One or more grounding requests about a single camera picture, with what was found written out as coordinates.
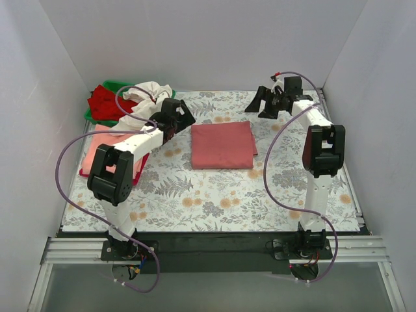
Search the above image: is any dusty rose t-shirt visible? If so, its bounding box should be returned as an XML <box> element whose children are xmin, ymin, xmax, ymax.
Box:
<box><xmin>191</xmin><ymin>121</ymin><xmax>257</xmax><ymax>170</ymax></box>

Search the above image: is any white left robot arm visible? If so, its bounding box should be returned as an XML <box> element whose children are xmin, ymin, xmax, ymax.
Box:
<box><xmin>87</xmin><ymin>98</ymin><xmax>196</xmax><ymax>260</ymax></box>

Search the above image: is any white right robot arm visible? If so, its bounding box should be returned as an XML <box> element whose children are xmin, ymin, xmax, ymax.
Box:
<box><xmin>245</xmin><ymin>71</ymin><xmax>346</xmax><ymax>259</ymax></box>

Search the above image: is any white crumpled t-shirt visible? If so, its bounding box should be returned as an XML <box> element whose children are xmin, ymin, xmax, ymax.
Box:
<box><xmin>111</xmin><ymin>81</ymin><xmax>173</xmax><ymax>137</ymax></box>

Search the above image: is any green plastic bin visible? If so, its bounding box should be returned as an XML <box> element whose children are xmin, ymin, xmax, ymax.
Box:
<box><xmin>84</xmin><ymin>81</ymin><xmax>175</xmax><ymax>127</ymax></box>

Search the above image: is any crumpled bright red t-shirt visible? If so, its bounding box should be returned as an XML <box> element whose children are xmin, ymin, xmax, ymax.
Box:
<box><xmin>88</xmin><ymin>84</ymin><xmax>136</xmax><ymax>121</ymax></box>

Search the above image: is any folded salmon pink t-shirt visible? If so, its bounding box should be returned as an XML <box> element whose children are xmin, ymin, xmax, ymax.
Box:
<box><xmin>79</xmin><ymin>133</ymin><xmax>149</xmax><ymax>185</ymax></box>

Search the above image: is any folded red t-shirt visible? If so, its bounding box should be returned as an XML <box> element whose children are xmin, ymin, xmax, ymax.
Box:
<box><xmin>79</xmin><ymin>151</ymin><xmax>150</xmax><ymax>186</ymax></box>

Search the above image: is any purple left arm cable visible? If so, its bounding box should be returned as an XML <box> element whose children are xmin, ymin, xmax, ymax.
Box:
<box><xmin>55</xmin><ymin>84</ymin><xmax>161</xmax><ymax>294</ymax></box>

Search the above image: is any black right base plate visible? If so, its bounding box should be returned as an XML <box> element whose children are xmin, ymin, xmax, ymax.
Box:
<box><xmin>265</xmin><ymin>239</ymin><xmax>333</xmax><ymax>262</ymax></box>

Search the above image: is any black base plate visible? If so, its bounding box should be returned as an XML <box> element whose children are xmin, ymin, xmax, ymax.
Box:
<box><xmin>265</xmin><ymin>239</ymin><xmax>333</xmax><ymax>262</ymax></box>
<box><xmin>100</xmin><ymin>240</ymin><xmax>154</xmax><ymax>261</ymax></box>

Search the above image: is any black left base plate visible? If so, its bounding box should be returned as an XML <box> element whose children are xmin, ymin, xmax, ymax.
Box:
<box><xmin>100</xmin><ymin>240</ymin><xmax>154</xmax><ymax>261</ymax></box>

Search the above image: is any aluminium front frame rail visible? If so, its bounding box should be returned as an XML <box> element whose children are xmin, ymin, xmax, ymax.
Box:
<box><xmin>42</xmin><ymin>232</ymin><xmax>389</xmax><ymax>263</ymax></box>

